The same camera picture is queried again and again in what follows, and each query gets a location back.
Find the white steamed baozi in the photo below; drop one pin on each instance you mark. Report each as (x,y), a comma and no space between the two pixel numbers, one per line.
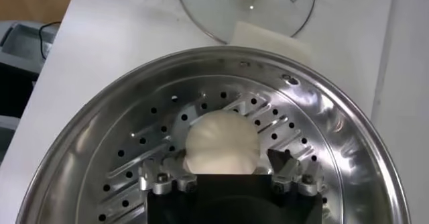
(221,141)

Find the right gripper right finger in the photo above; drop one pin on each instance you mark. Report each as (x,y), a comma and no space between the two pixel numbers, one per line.
(295,175)

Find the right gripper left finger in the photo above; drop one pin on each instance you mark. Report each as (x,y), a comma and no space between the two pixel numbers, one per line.
(167,178)

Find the grey floor equipment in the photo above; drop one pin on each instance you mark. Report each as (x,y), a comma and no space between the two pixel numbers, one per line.
(23,44)

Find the white electric cooking pot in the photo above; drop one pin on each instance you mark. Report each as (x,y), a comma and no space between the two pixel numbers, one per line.
(268,42)

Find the perforated steel steamer basket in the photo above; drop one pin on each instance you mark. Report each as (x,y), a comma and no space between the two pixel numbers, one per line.
(100,145)

